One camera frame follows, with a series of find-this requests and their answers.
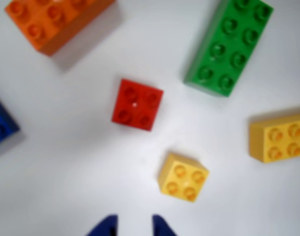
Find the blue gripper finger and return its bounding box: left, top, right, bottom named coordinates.
left=85, top=214, right=118, bottom=236
left=151, top=214, right=178, bottom=236

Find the yellow 2x2 block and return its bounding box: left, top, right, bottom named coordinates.
left=157, top=151, right=210, bottom=204

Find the red 2x2 block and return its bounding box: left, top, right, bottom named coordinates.
left=111, top=78, right=164, bottom=132

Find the yellow 2x4 block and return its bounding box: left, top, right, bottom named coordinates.
left=248, top=106, right=300, bottom=164

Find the green 2x4 block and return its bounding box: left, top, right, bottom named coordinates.
left=183, top=0, right=275, bottom=98

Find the orange 2x4 block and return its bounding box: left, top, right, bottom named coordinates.
left=4, top=0, right=116, bottom=57

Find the white board sheet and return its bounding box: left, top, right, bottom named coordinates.
left=0, top=0, right=300, bottom=236

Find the blue 8x8 baseplate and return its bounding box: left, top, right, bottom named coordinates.
left=0, top=90, right=21, bottom=150

